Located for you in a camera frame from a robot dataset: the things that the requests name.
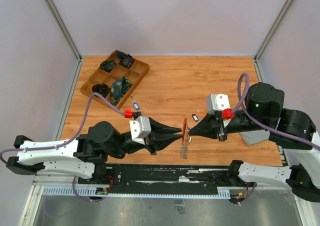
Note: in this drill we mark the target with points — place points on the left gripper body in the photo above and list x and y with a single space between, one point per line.
126 148

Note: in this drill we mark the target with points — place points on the green patterned rolled tie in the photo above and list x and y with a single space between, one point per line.
107 65

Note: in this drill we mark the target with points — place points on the dark tie purple pattern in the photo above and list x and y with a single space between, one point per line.
127 62

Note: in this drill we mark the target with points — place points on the key with black tag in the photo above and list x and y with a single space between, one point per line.
195 118

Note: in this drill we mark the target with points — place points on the dark tie orange flowers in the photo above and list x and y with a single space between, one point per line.
102 89

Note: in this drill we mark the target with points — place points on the wooden compartment tray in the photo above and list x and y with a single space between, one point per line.
135 74

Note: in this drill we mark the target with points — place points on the grey foam pad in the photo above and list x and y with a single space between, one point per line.
254 137

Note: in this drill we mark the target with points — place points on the blue tie yellow flowers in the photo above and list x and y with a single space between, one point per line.
118 89

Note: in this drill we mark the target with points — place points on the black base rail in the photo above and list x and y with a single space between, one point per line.
162 180

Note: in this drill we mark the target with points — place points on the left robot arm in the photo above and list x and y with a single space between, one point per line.
86 155

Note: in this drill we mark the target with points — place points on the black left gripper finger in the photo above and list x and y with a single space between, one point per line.
161 141
160 128

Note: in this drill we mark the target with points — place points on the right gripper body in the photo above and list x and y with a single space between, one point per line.
222 126

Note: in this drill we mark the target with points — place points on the key with blue tag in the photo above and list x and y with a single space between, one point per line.
135 104

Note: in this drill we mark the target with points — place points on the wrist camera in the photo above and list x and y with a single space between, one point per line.
217 102
140 128

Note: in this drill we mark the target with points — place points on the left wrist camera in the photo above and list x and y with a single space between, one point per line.
140 128

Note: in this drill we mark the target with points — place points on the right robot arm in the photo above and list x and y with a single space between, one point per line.
292 130

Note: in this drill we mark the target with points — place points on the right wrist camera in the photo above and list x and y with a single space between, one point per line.
217 102

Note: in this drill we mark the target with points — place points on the dark folded tie back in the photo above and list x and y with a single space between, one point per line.
121 55

